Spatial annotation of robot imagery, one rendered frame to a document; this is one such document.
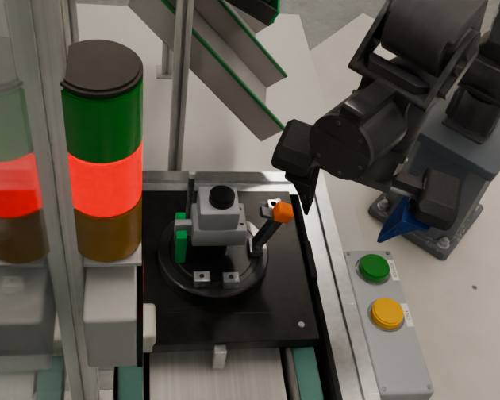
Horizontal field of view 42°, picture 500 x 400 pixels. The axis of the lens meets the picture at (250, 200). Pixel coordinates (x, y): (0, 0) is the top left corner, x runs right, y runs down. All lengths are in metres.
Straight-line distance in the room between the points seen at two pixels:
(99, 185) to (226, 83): 0.52
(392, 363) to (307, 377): 0.10
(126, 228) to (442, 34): 0.28
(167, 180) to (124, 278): 0.46
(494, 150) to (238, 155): 0.42
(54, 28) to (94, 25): 1.06
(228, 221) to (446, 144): 0.35
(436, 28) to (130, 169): 0.26
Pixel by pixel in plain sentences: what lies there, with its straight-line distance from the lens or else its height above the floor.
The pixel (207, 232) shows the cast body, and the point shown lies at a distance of 0.76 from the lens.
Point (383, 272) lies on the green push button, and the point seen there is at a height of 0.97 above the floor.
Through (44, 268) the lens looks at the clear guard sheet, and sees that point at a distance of 0.38.
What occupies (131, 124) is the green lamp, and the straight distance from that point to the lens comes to 0.39.
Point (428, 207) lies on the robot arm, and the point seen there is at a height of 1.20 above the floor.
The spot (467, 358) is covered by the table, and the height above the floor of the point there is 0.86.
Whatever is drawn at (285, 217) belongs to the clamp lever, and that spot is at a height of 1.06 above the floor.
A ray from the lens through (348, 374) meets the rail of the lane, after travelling 0.80.
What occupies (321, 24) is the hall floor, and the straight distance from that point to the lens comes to 3.14.
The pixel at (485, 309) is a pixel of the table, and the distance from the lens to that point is 1.06.
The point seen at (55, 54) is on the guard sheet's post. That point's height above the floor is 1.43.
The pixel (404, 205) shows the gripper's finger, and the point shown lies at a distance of 0.68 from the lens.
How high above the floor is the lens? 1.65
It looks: 48 degrees down
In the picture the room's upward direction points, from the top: 11 degrees clockwise
